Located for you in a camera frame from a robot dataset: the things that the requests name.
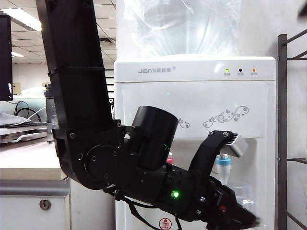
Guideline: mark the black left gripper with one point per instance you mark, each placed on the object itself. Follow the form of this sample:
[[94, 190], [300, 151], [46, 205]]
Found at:
[[218, 203]]

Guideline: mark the clear plastic mug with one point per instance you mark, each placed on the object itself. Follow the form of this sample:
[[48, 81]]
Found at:
[[244, 194]]

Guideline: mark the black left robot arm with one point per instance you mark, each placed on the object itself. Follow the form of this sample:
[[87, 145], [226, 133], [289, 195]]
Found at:
[[72, 60]]

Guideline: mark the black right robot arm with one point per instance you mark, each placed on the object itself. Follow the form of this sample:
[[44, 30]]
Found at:
[[303, 8]]

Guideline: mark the blue cold water tap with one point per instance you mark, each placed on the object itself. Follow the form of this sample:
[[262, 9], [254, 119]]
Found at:
[[224, 172]]

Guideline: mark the red hot water tap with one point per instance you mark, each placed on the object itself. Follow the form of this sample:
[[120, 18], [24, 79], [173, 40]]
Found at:
[[170, 159]]

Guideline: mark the white floor water dispenser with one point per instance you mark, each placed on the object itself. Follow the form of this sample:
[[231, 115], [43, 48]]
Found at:
[[204, 95]]

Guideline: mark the inverted bagged water jug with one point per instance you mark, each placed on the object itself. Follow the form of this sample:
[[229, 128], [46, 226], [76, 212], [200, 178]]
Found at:
[[180, 28]]

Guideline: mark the grey lidded water bottle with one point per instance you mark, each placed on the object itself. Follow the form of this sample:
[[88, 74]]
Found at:
[[50, 112]]

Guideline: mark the dark metal jug rack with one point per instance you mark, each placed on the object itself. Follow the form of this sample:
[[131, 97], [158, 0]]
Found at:
[[282, 95]]

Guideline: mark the round metal cabinet lock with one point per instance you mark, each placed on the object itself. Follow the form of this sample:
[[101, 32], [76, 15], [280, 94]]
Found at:
[[45, 204]]

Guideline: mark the ceiling air vent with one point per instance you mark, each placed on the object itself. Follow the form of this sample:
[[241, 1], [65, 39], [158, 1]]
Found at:
[[108, 40]]

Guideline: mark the white laptop stand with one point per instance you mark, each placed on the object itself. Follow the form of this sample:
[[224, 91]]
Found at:
[[19, 135]]

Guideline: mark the silver laptop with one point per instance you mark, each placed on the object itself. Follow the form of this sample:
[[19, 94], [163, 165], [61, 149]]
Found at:
[[12, 119]]

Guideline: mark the small ceiling light panel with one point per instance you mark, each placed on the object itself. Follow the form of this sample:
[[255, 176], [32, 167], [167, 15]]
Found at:
[[17, 54]]

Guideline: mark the black computer monitor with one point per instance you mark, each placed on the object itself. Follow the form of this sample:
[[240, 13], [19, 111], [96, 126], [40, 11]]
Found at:
[[6, 60]]

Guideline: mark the long ceiling light panel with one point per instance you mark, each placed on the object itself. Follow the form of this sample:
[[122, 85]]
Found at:
[[21, 19]]

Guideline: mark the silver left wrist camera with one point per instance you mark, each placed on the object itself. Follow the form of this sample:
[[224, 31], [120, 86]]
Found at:
[[236, 147]]

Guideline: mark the black left camera bracket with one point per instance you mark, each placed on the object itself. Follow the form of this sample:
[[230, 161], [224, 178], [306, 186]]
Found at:
[[204, 153]]

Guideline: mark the beige wall box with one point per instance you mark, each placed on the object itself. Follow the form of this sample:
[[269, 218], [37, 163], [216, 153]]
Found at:
[[16, 88]]

